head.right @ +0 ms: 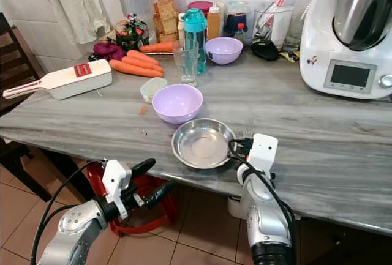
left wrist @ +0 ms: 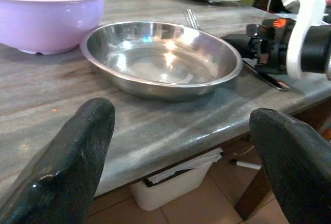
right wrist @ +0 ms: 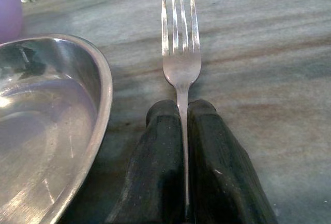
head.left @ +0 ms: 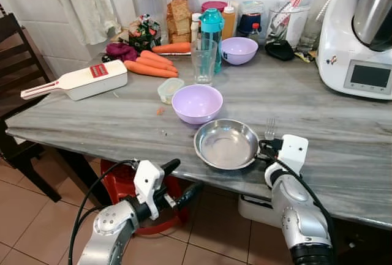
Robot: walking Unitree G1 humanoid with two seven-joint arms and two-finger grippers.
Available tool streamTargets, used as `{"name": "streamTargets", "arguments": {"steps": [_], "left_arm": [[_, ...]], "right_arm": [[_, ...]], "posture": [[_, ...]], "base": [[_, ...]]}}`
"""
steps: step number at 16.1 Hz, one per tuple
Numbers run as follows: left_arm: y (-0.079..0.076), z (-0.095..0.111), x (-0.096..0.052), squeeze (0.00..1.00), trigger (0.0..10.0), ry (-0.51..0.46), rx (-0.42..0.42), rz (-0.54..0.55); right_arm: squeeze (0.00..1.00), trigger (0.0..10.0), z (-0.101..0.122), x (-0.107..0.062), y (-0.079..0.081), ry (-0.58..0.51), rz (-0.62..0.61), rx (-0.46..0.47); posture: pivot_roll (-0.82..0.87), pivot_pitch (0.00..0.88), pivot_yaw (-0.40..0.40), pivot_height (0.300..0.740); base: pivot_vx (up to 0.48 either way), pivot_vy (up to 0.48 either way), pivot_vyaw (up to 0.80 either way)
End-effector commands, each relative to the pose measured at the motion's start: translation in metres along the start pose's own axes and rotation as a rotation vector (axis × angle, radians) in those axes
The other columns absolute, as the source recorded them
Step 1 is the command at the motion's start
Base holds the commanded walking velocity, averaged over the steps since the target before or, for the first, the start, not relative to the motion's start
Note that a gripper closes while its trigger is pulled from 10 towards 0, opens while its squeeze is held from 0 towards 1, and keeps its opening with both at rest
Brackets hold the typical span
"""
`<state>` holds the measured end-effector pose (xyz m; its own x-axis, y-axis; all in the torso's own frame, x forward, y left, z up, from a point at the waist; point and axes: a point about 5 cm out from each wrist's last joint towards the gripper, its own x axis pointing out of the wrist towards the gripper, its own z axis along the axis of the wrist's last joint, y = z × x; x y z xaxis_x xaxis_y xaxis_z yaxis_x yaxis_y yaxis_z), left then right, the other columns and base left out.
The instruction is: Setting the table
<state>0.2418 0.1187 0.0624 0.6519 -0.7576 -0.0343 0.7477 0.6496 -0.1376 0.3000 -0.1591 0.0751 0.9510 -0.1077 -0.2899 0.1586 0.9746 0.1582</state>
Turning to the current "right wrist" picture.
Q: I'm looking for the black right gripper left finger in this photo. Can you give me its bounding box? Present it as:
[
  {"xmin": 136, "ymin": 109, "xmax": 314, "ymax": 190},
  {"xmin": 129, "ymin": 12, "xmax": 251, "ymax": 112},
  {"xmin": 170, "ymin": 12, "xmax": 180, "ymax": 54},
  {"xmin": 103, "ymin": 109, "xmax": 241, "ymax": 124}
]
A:
[{"xmin": 105, "ymin": 99, "xmax": 187, "ymax": 224}]

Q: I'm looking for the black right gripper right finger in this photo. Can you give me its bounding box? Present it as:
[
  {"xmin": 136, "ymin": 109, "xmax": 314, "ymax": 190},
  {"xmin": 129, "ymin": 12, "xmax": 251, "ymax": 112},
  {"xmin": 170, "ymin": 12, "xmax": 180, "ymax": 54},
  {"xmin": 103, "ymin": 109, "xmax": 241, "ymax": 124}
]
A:
[{"xmin": 186, "ymin": 99, "xmax": 279, "ymax": 224}]

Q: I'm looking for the silver metal fork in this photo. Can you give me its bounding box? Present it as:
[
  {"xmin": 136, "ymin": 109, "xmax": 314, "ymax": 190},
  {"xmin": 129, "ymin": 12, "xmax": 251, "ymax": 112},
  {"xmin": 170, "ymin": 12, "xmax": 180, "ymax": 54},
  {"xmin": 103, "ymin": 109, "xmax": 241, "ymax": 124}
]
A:
[{"xmin": 161, "ymin": 0, "xmax": 202, "ymax": 206}]

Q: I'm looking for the round steel plate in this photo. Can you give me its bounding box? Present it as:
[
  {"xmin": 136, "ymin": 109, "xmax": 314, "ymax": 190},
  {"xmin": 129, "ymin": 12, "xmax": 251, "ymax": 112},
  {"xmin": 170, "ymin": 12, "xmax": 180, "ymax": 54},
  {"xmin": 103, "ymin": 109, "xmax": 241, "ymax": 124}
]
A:
[{"xmin": 0, "ymin": 34, "xmax": 114, "ymax": 224}]

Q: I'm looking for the purple cup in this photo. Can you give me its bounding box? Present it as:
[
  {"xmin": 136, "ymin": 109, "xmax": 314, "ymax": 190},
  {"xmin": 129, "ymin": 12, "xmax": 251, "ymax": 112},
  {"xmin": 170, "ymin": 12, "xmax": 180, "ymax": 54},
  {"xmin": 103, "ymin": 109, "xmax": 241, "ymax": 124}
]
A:
[{"xmin": 0, "ymin": 0, "xmax": 24, "ymax": 44}]

